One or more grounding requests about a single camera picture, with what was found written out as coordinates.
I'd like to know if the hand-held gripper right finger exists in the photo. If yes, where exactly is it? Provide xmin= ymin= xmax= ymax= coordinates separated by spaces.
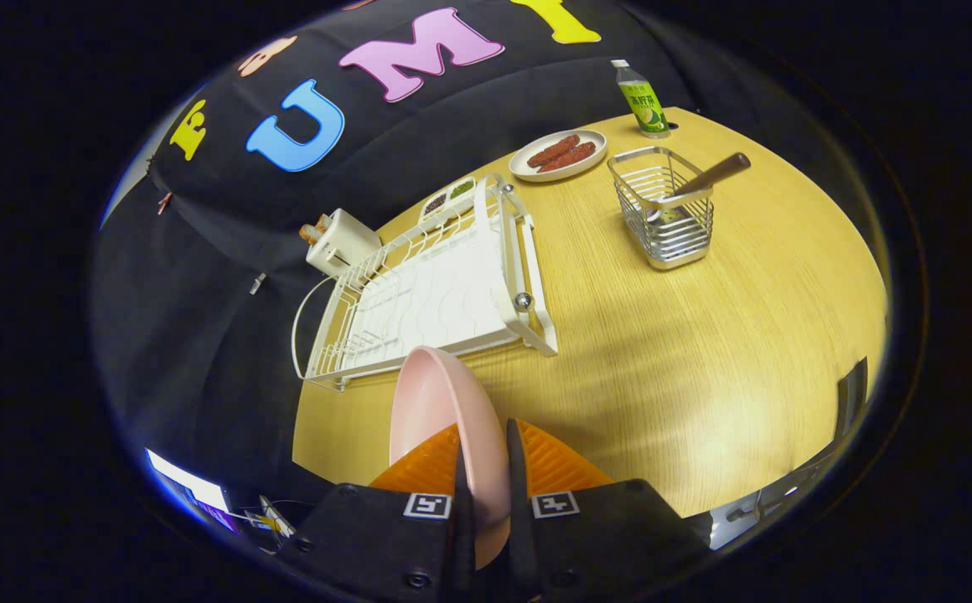
xmin=505 ymin=417 xmax=709 ymax=597

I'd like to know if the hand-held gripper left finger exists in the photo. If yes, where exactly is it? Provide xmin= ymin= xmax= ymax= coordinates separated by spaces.
xmin=277 ymin=421 xmax=477 ymax=600

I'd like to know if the pink plate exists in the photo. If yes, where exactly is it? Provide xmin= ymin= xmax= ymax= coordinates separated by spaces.
xmin=389 ymin=346 xmax=512 ymax=570

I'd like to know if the white wire dish rack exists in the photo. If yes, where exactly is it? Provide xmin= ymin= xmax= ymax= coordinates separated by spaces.
xmin=291 ymin=173 xmax=560 ymax=393

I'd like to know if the metal wire basket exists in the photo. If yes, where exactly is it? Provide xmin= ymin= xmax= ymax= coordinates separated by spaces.
xmin=607 ymin=147 xmax=716 ymax=271

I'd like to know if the wooden-handled metal spoon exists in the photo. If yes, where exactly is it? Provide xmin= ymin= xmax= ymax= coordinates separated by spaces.
xmin=645 ymin=152 xmax=752 ymax=223

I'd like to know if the white divided bean dish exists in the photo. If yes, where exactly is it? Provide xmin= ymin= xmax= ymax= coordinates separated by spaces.
xmin=419 ymin=176 xmax=480 ymax=220

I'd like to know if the white plate with meat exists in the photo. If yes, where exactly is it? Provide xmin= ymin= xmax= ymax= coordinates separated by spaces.
xmin=509 ymin=129 xmax=608 ymax=183

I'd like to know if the computer monitor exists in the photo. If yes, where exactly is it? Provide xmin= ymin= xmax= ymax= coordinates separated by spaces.
xmin=145 ymin=448 xmax=240 ymax=533

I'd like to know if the white toaster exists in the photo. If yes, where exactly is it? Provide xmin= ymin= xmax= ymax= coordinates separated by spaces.
xmin=299 ymin=209 xmax=384 ymax=279

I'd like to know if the black backdrop cloth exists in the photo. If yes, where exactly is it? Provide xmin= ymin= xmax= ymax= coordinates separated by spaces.
xmin=88 ymin=0 xmax=788 ymax=503

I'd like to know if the brown meat patty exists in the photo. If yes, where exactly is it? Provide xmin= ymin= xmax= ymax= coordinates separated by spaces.
xmin=526 ymin=134 xmax=581 ymax=168
xmin=538 ymin=142 xmax=597 ymax=173

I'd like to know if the green tea bottle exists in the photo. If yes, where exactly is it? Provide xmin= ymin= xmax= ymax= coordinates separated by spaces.
xmin=610 ymin=59 xmax=671 ymax=139

